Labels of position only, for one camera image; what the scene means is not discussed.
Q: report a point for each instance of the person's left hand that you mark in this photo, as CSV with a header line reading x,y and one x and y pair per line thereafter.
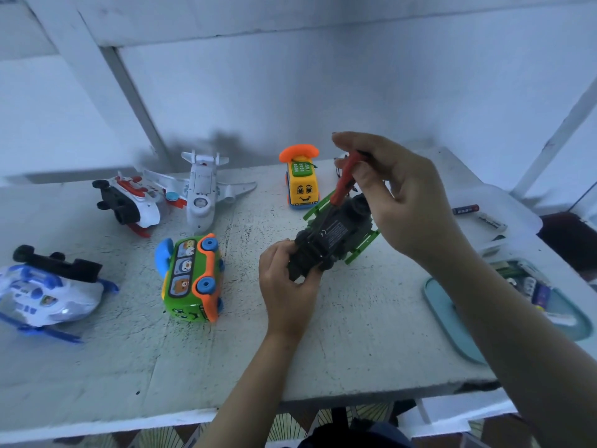
x,y
287,294

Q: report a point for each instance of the pile of batteries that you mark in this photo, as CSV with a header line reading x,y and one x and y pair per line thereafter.
x,y
536,289

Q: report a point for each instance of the white toy airplane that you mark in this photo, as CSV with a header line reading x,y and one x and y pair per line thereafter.
x,y
201,186

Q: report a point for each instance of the person's dark trousers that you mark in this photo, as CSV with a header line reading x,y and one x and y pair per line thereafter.
x,y
359,437

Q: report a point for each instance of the white blue toy vehicle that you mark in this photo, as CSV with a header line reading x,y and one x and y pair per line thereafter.
x,y
47,294

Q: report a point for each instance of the black white toy car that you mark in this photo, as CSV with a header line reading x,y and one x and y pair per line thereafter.
x,y
343,168

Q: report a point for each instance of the red white toy vehicle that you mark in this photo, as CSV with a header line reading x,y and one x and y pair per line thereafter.
x,y
126,200

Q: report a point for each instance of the green orange toy car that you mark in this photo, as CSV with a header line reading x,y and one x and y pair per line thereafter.
x,y
189,280

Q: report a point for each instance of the white wooden table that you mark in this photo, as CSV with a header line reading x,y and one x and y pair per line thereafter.
x,y
103,359

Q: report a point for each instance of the person's right hand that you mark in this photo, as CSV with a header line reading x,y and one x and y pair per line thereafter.
x,y
410,205

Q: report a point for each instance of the dark brown storage box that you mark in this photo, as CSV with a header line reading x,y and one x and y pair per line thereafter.
x,y
574,238

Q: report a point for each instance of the dark green toy helicopter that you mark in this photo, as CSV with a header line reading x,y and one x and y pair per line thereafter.
x,y
331,238

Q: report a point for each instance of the clear plastic container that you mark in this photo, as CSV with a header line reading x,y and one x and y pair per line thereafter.
x,y
504,219

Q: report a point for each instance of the teal container lid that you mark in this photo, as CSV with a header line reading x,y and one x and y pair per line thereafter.
x,y
448,322

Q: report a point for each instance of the white grey battery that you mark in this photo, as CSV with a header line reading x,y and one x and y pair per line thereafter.
x,y
492,221

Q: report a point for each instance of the person's left forearm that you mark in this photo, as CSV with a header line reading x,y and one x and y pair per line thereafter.
x,y
247,396

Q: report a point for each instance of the black red battery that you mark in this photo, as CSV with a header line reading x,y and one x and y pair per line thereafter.
x,y
465,209

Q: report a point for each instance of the yellow orange toy car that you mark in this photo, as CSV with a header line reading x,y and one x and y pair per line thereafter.
x,y
300,177

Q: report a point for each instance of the red screwdriver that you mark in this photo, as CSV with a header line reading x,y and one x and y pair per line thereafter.
x,y
345,177

